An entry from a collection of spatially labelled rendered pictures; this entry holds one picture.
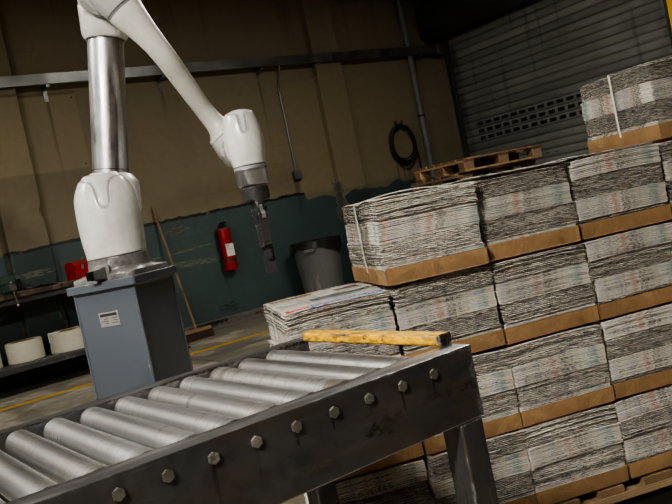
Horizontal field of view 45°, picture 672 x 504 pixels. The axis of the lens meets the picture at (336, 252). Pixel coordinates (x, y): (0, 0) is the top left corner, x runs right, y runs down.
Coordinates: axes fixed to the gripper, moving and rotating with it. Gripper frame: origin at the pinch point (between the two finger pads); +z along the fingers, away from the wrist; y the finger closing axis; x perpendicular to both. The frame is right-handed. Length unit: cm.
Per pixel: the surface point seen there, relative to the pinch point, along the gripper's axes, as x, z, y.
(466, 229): -50, 3, -21
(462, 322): -44, 27, -18
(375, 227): -25.6, -3.1, -19.5
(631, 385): -90, 56, -19
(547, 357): -66, 42, -19
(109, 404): 45, 17, -66
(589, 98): -115, -28, 14
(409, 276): -31.6, 11.2, -20.8
